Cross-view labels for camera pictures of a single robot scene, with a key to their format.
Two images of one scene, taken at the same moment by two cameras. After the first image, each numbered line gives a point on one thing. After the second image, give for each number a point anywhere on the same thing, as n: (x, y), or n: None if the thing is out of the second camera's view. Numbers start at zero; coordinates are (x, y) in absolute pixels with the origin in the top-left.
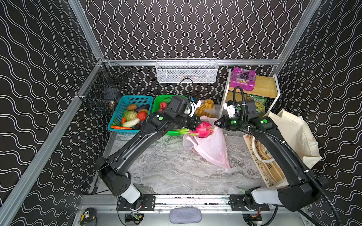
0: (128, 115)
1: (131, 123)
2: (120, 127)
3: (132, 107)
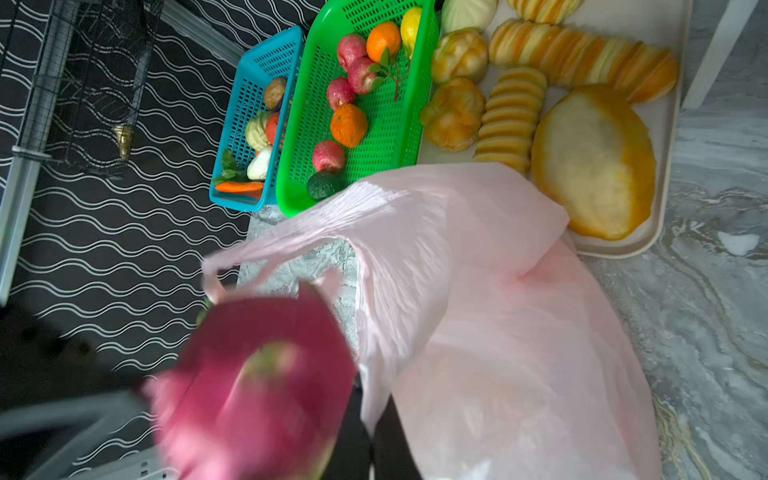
0: (256, 131)
1: (257, 167)
2: (241, 187)
3: (274, 92)
